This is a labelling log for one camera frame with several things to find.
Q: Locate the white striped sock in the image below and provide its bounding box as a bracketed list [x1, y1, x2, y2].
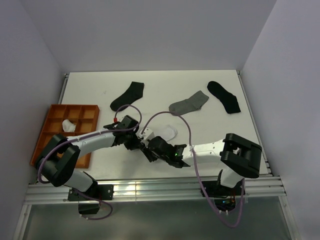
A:
[157, 124, 178, 141]

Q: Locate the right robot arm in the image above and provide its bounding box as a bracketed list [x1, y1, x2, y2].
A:
[138, 131, 262, 195]

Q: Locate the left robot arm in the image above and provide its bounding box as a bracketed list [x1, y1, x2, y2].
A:
[34, 115, 140, 200]

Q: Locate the orange compartment tray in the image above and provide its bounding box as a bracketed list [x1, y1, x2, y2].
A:
[30, 104, 100, 166]

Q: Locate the black sock left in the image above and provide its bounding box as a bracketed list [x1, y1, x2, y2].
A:
[110, 81, 145, 112]

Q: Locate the black sock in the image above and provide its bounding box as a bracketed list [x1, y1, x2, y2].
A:
[207, 81, 241, 114]
[110, 81, 145, 112]

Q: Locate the grey sock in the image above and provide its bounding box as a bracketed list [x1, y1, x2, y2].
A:
[168, 90, 209, 116]

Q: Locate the black sock right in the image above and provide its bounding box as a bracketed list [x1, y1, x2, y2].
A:
[207, 81, 241, 114]

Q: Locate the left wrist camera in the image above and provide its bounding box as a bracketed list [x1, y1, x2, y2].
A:
[113, 116, 126, 124]

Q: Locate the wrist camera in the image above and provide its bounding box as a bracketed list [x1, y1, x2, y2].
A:
[138, 127, 155, 141]
[113, 116, 126, 124]

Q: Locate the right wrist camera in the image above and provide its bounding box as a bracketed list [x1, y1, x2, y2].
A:
[138, 127, 155, 141]

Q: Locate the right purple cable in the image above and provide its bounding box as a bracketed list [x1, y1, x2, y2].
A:
[141, 111, 246, 228]

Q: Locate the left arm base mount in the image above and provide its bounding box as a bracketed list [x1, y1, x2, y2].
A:
[67, 184, 114, 219]

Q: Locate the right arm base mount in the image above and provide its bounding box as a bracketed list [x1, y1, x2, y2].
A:
[202, 180, 243, 212]

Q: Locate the aluminium frame rail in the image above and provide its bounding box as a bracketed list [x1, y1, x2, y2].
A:
[23, 176, 287, 205]

